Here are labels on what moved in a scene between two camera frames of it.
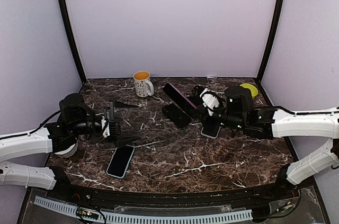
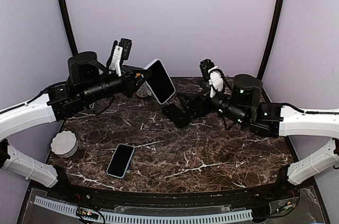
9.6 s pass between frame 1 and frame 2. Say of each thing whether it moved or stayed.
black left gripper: moved
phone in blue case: stayed
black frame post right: stayed
